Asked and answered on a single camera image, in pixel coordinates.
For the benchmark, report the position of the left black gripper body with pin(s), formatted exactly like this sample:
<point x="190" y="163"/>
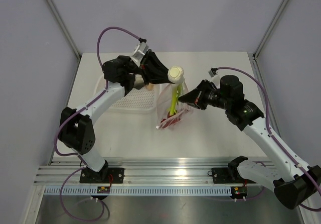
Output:
<point x="130" y="66"/>

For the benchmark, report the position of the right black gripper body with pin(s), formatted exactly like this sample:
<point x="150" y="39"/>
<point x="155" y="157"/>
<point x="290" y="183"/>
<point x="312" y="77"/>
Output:
<point x="214" y="98"/>

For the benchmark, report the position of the green toy leek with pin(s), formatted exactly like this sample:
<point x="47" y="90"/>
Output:
<point x="176" y="77"/>

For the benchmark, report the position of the clear zip top bag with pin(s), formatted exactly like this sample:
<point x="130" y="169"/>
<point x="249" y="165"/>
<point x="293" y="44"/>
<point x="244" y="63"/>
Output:
<point x="163" y="103"/>

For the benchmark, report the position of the red toy lobster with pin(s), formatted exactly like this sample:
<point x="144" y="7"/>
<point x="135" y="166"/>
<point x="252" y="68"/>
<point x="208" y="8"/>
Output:
<point x="167" y="121"/>

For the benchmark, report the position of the white plastic basket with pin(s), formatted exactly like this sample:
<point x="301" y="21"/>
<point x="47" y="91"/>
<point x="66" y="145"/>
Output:
<point x="141" y="101"/>

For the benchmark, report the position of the grey toy fish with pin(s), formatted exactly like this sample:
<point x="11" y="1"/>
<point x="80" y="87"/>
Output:
<point x="139" y="82"/>

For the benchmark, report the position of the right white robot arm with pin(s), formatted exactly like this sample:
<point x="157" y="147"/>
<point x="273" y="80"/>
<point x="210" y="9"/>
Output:
<point x="294" y="180"/>

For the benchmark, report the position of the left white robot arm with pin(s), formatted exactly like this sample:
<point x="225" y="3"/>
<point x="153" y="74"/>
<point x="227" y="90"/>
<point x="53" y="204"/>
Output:
<point x="76" y="130"/>

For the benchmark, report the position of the right small circuit board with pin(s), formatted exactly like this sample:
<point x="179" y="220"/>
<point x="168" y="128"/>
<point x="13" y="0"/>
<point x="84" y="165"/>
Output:
<point x="239" y="192"/>

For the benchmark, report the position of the small circuit board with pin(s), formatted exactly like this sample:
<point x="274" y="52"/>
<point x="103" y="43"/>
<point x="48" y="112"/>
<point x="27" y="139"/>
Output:
<point x="239" y="192"/>
<point x="103" y="189"/>

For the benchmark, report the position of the left small circuit board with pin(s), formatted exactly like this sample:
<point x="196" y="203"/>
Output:
<point x="103" y="189"/>

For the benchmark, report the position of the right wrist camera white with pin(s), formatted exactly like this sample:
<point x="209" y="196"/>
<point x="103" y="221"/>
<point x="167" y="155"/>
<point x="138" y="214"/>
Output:
<point x="213" y="72"/>

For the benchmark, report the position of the aluminium mounting rail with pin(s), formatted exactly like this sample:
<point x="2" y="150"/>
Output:
<point x="140" y="171"/>

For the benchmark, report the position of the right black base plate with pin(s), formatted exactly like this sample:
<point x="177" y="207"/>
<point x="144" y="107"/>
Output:
<point x="220" y="175"/>

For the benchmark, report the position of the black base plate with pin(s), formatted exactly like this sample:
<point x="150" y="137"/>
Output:
<point x="113" y="175"/>
<point x="220" y="175"/>

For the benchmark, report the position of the left aluminium frame post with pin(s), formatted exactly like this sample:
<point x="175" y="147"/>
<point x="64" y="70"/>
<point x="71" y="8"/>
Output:
<point x="64" y="30"/>

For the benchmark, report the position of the aluminium frame post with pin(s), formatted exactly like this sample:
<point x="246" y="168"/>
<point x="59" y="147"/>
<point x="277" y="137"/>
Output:
<point x="271" y="27"/>
<point x="64" y="30"/>

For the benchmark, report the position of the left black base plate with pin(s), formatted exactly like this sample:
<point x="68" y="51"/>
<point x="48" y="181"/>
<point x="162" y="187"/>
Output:
<point x="113" y="175"/>

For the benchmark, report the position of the right aluminium frame post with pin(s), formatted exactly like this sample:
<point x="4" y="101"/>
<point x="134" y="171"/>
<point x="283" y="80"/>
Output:
<point x="271" y="27"/>

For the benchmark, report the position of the white slotted cable duct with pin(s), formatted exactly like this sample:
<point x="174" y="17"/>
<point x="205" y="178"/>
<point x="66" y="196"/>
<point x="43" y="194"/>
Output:
<point x="141" y="191"/>

